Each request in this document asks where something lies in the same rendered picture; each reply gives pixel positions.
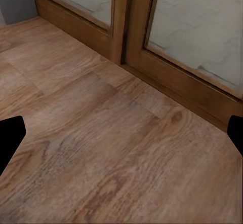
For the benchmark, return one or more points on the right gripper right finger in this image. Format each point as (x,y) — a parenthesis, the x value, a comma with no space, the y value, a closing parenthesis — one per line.
(235,132)

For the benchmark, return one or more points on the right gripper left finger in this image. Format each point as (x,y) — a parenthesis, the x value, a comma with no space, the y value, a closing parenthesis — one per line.
(12,131)

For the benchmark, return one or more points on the door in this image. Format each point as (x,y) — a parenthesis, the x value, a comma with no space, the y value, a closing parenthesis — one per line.
(190,50)

